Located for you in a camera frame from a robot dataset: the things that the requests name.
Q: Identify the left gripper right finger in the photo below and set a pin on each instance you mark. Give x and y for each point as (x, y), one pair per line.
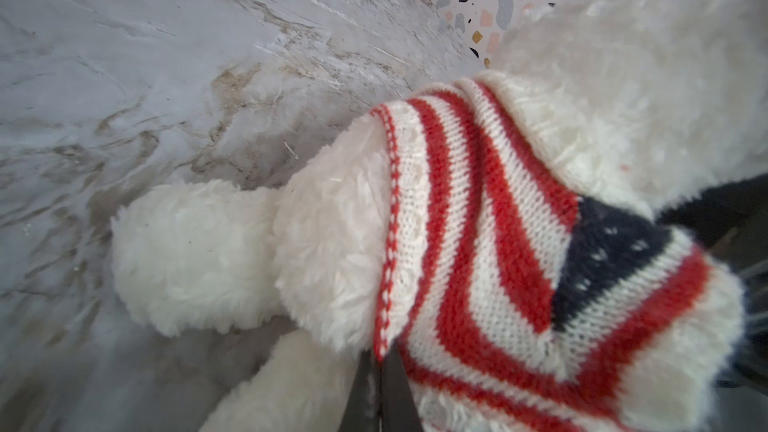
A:
(398, 409)

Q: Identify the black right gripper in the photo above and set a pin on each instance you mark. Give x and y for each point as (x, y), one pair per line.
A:
(731, 221)

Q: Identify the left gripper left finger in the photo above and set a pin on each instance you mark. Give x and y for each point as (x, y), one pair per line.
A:
(362, 412)

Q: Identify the red white striped sweater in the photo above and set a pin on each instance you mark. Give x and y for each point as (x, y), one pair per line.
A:
(518, 304)

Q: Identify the white plush teddy bear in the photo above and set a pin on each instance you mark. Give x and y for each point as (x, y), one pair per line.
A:
(639, 104)

